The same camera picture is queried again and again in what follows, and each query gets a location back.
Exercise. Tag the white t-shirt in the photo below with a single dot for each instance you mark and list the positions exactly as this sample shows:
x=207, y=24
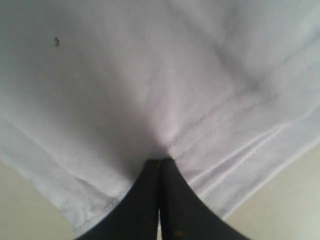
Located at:
x=91, y=89

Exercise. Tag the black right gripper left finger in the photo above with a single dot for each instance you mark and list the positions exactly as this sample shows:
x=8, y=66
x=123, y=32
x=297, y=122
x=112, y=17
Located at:
x=136, y=216

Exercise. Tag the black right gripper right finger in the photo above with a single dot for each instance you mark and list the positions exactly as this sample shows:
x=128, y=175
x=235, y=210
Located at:
x=183, y=216

